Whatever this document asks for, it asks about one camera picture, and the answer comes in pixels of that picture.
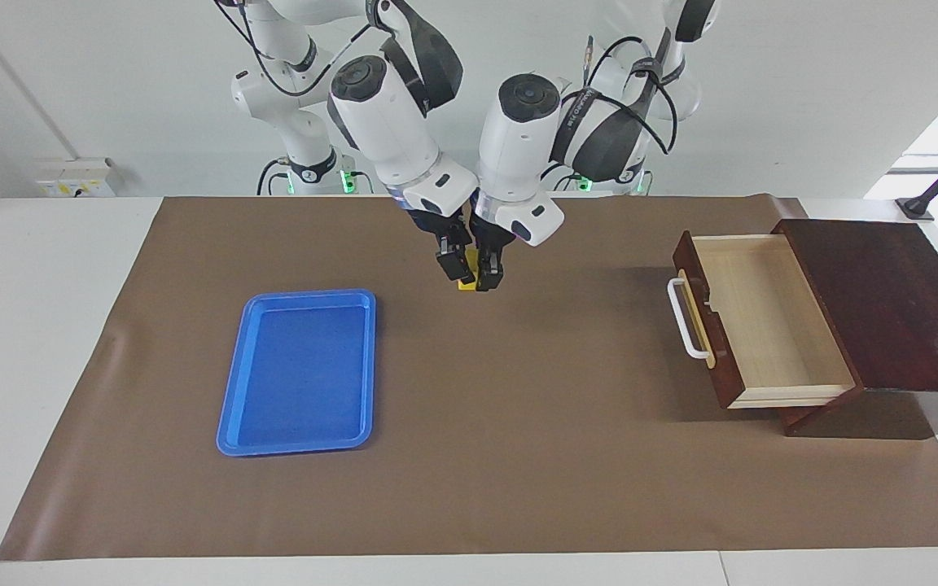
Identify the white wall socket box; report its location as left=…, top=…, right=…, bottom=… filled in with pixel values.
left=36, top=157, right=117, bottom=199

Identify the brown table mat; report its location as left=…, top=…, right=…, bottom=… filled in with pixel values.
left=0, top=195, right=938, bottom=562

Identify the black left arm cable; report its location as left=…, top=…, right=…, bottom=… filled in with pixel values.
left=583, top=34, right=675, bottom=155

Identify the blue plastic tray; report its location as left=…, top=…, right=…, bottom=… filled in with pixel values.
left=216, top=289, right=378, bottom=457

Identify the wooden drawer with white handle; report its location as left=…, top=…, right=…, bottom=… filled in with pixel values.
left=667, top=230, right=857, bottom=409

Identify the dark wooden drawer cabinet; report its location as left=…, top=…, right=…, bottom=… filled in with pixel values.
left=770, top=218, right=938, bottom=440

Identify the black base cable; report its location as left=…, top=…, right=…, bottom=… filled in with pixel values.
left=546, top=163, right=594, bottom=194
left=256, top=157, right=295, bottom=196

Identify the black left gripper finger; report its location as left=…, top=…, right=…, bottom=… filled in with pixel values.
left=476, top=251, right=505, bottom=292

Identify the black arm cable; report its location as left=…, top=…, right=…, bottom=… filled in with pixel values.
left=583, top=34, right=675, bottom=155
left=217, top=0, right=376, bottom=98

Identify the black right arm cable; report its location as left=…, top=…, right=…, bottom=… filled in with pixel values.
left=217, top=0, right=376, bottom=98

